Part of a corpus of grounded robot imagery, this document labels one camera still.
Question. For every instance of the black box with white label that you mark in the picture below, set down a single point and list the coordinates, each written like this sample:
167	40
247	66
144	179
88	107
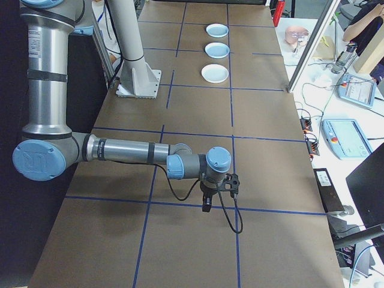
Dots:
330	195

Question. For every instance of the black hub with orange plugs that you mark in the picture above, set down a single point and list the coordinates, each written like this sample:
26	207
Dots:
313	148
306	123

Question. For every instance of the red cylindrical tube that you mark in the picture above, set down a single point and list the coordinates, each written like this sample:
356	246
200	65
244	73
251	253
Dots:
281	9

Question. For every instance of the tan cardboard box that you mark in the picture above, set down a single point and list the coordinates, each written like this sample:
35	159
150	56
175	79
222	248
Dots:
324	52

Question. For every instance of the white round plate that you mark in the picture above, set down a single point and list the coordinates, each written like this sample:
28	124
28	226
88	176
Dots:
214	73

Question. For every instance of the black monitor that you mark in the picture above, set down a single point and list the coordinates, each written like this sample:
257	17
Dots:
370	186

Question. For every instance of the white pillar base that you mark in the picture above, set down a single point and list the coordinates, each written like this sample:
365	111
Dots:
132	45

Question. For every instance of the light blue round plate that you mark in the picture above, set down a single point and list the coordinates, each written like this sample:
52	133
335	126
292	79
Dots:
217	49
217	30

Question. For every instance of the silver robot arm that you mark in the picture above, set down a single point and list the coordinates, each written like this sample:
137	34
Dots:
45	90

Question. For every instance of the grey office chair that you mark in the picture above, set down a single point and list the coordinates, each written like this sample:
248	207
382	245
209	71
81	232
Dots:
349	10

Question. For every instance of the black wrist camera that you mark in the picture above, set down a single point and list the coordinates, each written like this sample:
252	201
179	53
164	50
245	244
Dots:
232	181

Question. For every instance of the bare forearm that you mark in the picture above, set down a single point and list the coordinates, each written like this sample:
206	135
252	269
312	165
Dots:
354	32

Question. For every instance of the light blue teach pendant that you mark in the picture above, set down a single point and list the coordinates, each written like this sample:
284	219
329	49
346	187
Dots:
345	139
358	91

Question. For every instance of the person in white coat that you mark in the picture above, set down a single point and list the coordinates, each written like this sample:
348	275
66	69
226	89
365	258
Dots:
100	27

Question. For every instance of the metal V-shaped frame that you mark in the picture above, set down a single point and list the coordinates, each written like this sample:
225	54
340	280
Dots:
103	54

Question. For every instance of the aluminium frame post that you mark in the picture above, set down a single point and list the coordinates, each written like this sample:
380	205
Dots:
312	45

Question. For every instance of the person in black shirt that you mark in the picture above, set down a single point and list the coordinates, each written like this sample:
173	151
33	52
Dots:
372	18

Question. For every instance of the white side desk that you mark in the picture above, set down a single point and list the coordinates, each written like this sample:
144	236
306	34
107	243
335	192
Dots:
297	69

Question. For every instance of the pink mannequin face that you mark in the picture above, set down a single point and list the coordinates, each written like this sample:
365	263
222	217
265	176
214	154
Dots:
292	34

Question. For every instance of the black monitor stand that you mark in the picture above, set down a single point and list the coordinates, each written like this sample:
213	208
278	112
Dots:
357	237

